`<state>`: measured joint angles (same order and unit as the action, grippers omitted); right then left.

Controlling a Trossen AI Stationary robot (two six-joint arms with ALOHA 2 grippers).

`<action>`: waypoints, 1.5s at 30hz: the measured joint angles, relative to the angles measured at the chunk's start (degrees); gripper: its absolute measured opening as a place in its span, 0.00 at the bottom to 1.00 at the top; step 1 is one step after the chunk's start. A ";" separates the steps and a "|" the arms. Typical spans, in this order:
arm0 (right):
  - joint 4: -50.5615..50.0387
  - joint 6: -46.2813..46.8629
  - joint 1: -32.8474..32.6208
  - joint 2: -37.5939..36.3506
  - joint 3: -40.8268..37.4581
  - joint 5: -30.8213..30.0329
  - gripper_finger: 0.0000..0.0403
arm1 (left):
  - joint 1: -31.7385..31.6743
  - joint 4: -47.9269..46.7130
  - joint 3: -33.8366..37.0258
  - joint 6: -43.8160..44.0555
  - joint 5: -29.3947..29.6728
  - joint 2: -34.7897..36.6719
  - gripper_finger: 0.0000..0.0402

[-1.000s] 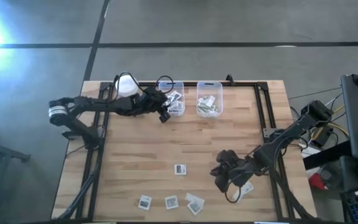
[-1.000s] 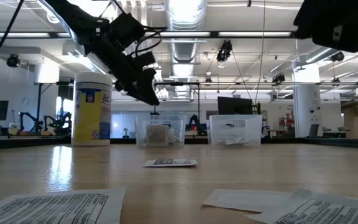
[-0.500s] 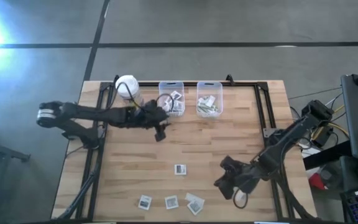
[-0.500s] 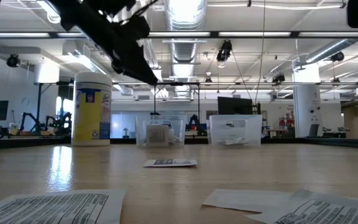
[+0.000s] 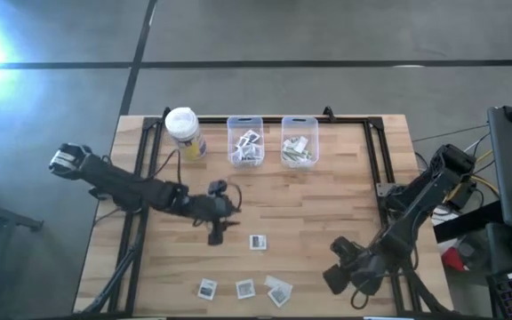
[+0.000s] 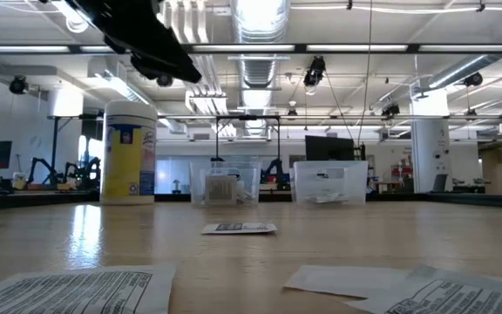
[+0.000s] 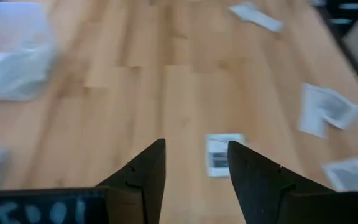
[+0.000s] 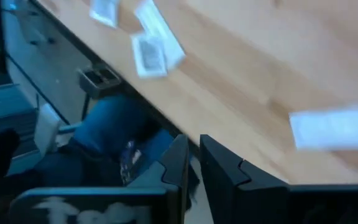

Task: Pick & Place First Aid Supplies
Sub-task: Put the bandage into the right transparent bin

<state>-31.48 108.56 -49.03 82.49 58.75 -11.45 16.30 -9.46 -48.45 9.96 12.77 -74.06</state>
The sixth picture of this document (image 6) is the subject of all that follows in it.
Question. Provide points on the black overhead camera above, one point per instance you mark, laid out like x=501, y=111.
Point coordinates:
x=315, y=72

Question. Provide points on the black background robot arm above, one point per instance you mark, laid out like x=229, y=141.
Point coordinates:
x=275, y=170
x=42, y=165

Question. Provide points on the silver ventilation duct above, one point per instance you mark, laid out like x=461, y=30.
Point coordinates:
x=257, y=70

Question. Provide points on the white round column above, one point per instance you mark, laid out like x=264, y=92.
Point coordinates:
x=429, y=152
x=65, y=102

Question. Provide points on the clear plastic bin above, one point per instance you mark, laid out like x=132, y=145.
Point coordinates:
x=347, y=179
x=198, y=183

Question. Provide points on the white plain bandage wrapper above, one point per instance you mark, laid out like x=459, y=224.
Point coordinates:
x=325, y=197
x=347, y=279

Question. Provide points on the black monitor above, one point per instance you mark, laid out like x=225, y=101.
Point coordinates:
x=329, y=148

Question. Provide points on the white LED light strip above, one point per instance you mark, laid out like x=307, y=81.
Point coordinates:
x=242, y=47
x=469, y=47
x=357, y=47
x=15, y=49

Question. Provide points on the grey office chair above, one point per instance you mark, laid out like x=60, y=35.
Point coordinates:
x=440, y=183

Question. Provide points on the square printed antiseptic wipe packet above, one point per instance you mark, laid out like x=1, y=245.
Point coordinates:
x=221, y=189
x=239, y=228
x=76, y=290
x=451, y=294

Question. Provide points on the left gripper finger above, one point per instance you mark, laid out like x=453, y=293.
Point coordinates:
x=168, y=65

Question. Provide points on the yellow disinfecting wipes canister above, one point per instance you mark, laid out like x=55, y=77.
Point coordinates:
x=124, y=165

